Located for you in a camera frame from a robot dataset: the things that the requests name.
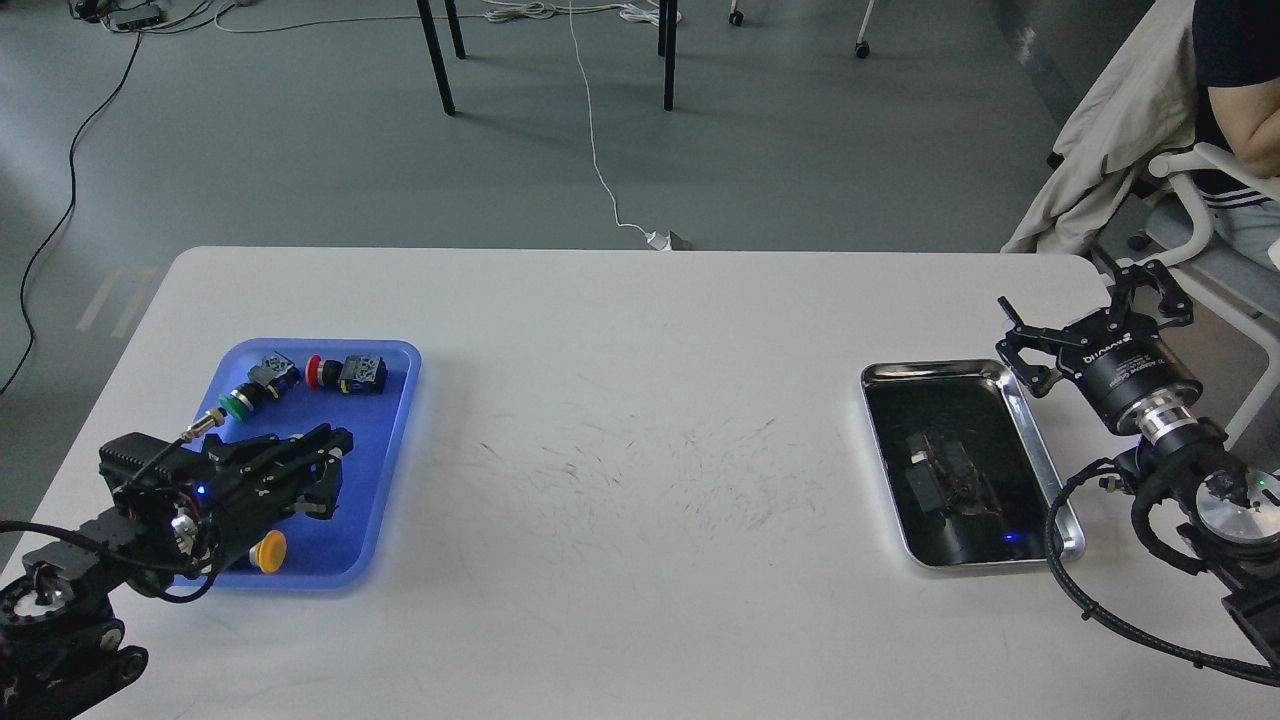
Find white chair frame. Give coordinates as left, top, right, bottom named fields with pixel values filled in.
left=1128, top=143, right=1277, bottom=443

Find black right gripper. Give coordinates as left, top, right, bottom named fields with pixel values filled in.
left=996, top=249, right=1204, bottom=436

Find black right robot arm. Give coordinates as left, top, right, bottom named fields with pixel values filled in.
left=996, top=250, right=1279, bottom=687

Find green push button switch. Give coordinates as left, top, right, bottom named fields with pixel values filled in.
left=218, top=352, right=302, bottom=421

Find red push button switch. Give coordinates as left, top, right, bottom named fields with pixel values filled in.
left=302, top=354, right=388, bottom=395

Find yellow push button switch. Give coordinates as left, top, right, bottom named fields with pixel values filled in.
left=247, top=529, right=288, bottom=574

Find black floor cable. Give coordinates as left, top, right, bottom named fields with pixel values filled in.
left=0, top=29, right=146, bottom=396

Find silver metal tray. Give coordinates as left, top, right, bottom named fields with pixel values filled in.
left=860, top=359, right=1085, bottom=573

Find seated person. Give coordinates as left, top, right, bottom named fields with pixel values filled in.
left=1190, top=1, right=1279, bottom=272

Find white floor cable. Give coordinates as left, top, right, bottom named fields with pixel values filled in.
left=486, top=0, right=691, bottom=251

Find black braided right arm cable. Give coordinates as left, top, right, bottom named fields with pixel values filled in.
left=1043, top=457, right=1280, bottom=688

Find black table legs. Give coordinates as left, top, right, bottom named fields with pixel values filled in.
left=419, top=0, right=681, bottom=117

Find blue plastic tray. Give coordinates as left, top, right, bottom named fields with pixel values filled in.
left=195, top=338, right=422, bottom=591

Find beige jacket on chair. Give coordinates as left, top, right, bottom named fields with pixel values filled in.
left=1001, top=1, right=1197, bottom=255

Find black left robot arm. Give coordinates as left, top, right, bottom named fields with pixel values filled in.
left=1, top=409, right=353, bottom=719

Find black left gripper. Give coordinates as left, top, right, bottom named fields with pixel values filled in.
left=170, top=423, right=355, bottom=571

